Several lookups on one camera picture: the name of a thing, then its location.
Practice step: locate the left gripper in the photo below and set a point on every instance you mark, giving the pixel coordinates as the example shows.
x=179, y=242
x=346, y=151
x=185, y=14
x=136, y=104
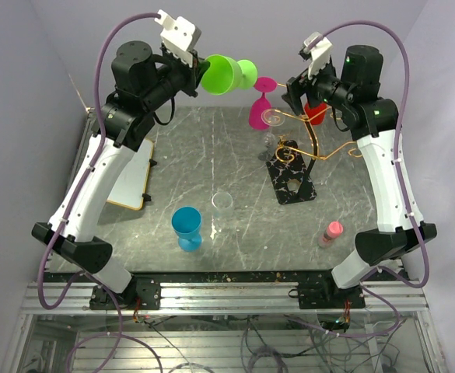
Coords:
x=194, y=72

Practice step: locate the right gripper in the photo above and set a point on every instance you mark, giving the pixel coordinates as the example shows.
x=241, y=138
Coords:
x=295, y=88

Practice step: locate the magenta wine glass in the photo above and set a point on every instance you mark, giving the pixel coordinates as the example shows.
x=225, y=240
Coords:
x=263, y=85

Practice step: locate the red wine glass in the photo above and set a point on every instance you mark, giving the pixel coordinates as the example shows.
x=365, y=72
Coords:
x=314, y=112

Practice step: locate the clear glass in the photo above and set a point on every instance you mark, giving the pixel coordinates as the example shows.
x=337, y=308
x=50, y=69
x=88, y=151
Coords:
x=222, y=209
x=270, y=132

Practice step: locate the green wine glass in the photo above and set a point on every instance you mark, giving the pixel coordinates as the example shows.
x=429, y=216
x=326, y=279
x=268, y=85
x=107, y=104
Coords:
x=225, y=74

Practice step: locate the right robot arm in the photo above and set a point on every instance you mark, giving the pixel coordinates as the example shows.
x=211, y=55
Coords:
x=372, y=122

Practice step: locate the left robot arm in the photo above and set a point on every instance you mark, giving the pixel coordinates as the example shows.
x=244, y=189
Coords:
x=71, y=229

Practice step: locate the gold wine glass rack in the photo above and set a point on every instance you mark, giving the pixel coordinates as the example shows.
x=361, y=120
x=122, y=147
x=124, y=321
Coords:
x=312, y=132

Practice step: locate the black marbled rack base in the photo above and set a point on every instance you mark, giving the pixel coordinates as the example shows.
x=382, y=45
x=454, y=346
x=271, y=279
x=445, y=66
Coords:
x=290, y=175

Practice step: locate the blue wine glass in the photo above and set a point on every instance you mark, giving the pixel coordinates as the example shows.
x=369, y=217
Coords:
x=186, y=222

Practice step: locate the clear glass front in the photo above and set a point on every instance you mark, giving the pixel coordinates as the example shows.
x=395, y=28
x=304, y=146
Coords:
x=222, y=209

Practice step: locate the pink small bottle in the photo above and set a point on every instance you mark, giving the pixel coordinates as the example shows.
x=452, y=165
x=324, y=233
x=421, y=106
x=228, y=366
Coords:
x=332, y=231

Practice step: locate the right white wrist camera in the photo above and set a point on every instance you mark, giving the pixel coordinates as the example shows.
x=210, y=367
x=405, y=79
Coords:
x=316, y=49

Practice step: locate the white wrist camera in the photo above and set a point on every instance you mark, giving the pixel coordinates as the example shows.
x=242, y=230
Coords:
x=316, y=49
x=179, y=36

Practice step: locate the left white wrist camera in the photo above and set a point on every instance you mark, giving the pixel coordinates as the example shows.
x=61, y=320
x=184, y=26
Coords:
x=179, y=36

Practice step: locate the white board gold frame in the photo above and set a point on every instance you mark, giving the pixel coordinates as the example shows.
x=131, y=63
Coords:
x=130, y=186

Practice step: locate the aluminium mounting rail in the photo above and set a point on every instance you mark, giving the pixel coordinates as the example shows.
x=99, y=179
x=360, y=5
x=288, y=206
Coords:
x=235, y=298

